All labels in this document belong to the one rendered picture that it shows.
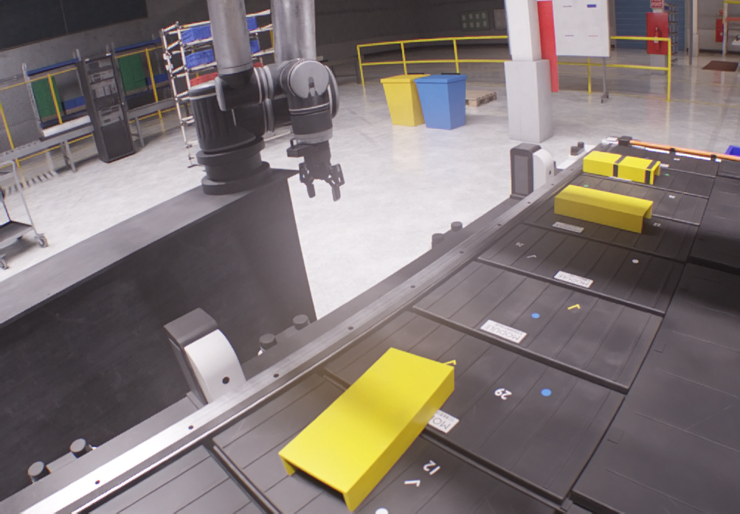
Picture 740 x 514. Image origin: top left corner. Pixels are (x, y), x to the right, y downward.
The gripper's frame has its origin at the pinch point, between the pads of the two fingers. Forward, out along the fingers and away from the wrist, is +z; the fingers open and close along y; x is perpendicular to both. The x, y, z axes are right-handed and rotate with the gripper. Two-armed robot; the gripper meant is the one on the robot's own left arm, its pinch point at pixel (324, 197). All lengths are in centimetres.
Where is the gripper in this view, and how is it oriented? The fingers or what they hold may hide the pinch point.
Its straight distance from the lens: 132.1
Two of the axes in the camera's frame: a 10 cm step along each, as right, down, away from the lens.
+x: -6.0, 4.0, -6.9
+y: -7.9, -1.5, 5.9
